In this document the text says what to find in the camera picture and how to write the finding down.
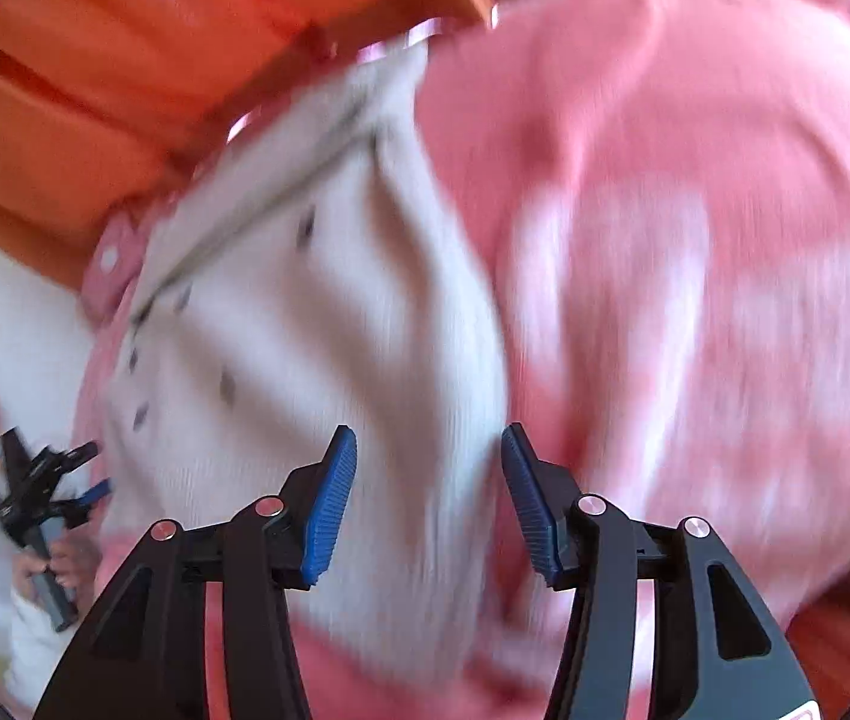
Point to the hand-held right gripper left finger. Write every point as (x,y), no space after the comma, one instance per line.
(329,510)

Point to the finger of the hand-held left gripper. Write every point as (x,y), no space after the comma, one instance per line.
(82,454)
(92,496)

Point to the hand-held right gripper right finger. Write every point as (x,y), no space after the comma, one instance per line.
(528,502)

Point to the white dotted small garment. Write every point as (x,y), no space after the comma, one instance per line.
(297,315)

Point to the person's left forearm white sleeve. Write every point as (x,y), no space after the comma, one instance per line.
(38,645)

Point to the person's left hand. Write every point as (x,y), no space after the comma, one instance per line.
(68,566)

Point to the pink dotted cloth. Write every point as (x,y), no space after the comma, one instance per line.
(111,262)

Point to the pink patterned blanket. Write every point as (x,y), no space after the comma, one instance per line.
(679,255)

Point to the orange wooden bed frame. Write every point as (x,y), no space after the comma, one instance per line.
(132,67)

